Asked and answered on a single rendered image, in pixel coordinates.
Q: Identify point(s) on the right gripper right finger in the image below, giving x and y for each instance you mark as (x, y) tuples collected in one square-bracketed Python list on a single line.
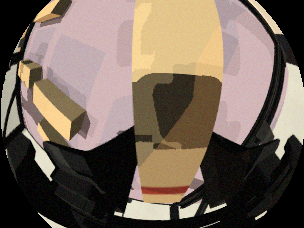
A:
[(227, 164)]

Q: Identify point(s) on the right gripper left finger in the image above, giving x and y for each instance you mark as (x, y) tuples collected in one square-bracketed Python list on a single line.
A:
[(110, 167)]

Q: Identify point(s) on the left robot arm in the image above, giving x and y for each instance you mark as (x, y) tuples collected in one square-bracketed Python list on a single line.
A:
[(15, 59)]

